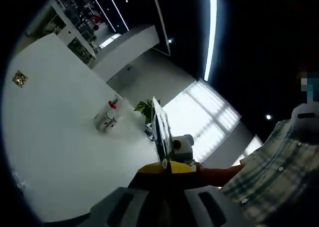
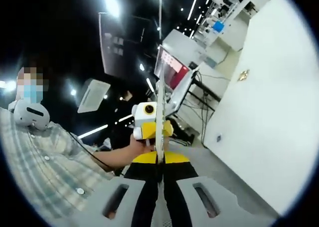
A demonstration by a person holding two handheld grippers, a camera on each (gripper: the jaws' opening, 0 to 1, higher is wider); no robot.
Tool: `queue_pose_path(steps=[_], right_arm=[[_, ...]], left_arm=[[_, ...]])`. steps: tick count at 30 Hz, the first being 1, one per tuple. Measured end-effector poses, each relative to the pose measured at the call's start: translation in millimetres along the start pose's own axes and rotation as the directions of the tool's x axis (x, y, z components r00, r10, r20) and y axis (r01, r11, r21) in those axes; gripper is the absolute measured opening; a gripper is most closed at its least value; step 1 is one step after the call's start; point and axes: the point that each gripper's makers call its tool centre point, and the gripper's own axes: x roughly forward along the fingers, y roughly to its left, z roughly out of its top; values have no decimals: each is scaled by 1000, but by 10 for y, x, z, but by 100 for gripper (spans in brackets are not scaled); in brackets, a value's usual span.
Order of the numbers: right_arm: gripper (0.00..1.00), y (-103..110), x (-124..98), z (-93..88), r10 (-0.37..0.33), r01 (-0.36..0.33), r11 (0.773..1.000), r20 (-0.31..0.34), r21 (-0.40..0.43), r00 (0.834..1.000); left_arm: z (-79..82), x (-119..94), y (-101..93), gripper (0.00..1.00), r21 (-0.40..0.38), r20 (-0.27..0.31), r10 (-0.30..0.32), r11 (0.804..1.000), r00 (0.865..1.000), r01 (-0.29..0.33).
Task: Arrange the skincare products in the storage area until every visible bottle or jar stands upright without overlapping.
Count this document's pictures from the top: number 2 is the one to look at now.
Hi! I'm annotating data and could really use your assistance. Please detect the green and black packet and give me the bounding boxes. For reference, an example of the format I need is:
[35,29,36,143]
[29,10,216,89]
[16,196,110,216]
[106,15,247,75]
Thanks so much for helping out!
[153,44,167,227]

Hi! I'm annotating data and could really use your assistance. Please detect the row of white office desks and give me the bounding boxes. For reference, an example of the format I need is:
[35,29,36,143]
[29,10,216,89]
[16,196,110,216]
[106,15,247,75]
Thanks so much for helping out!
[194,0,276,52]

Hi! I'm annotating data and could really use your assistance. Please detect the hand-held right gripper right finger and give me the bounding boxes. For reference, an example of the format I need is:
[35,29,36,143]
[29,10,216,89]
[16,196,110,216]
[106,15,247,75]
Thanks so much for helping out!
[162,151,250,227]

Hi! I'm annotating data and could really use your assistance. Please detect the person's left hand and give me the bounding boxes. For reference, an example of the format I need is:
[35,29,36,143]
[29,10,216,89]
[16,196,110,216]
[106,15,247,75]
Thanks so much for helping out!
[126,138,157,158]

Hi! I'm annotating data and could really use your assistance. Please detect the grey chest device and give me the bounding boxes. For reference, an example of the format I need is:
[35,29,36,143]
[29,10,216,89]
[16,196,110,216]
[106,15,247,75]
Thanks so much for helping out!
[8,99,50,131]

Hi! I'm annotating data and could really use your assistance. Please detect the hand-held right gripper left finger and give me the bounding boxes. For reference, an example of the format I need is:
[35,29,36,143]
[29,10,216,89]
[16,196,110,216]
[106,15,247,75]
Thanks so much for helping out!
[82,151,160,227]

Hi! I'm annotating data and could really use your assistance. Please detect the red screen monitor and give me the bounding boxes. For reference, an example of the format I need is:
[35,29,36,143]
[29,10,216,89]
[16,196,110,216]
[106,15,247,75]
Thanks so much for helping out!
[154,44,191,91]

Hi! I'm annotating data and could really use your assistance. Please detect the ceiling air conditioner unit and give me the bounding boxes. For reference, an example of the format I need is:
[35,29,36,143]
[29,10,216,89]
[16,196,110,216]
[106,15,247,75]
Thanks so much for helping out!
[76,78,112,113]

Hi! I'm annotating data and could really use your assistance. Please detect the gold foil packet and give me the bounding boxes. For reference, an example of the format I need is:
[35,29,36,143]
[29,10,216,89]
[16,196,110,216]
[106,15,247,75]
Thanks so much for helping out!
[236,69,251,82]

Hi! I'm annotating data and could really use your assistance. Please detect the black device cable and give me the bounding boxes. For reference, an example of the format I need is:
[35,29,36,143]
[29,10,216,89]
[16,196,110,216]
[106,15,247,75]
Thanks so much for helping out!
[66,130,114,173]

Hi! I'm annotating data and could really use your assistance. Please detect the dark wall display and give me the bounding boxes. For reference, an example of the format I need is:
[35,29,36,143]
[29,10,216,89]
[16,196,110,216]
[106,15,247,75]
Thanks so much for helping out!
[98,11,160,77]

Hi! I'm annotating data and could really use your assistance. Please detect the black desk cables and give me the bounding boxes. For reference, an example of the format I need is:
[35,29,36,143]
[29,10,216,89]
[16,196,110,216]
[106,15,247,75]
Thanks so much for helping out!
[198,71,215,143]

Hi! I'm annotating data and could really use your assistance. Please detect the blue box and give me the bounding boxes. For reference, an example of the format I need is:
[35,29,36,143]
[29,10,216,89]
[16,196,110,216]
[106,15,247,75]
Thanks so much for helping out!
[212,20,225,33]

